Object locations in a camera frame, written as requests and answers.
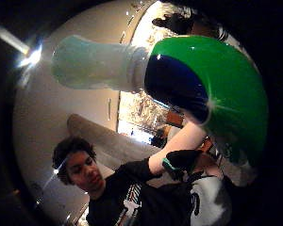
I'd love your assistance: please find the green and white plastic bottle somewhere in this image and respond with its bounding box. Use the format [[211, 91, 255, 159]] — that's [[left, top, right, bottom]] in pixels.
[[51, 33, 270, 169]]

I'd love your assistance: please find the the person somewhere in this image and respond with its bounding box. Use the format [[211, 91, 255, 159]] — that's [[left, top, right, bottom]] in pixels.
[[51, 121, 234, 226]]

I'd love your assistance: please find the bright ceiling lamp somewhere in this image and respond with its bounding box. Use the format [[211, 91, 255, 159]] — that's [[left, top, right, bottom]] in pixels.
[[0, 20, 44, 70]]

